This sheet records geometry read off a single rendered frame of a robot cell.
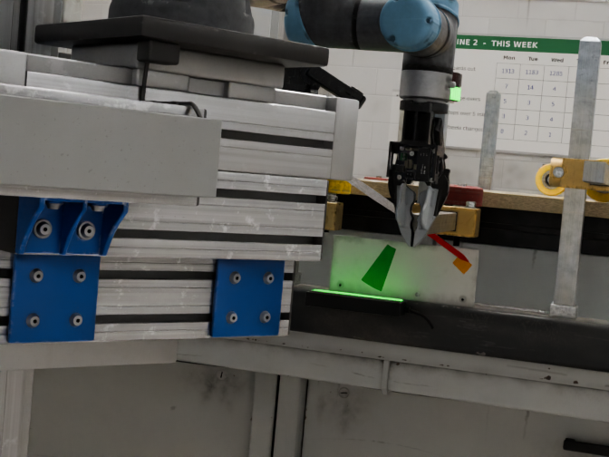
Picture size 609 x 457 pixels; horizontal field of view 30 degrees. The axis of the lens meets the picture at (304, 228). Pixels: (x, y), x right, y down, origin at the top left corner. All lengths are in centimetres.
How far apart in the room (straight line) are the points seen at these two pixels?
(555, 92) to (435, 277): 724
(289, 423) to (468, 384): 45
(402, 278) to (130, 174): 111
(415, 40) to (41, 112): 74
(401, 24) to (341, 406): 101
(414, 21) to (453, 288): 61
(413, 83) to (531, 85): 759
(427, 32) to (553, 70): 768
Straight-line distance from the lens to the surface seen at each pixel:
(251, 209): 118
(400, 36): 154
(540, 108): 920
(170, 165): 98
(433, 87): 165
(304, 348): 209
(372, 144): 953
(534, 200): 214
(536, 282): 220
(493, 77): 930
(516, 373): 202
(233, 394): 240
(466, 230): 198
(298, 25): 161
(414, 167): 165
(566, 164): 196
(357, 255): 202
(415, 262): 200
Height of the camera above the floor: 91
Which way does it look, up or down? 3 degrees down
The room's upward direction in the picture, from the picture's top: 5 degrees clockwise
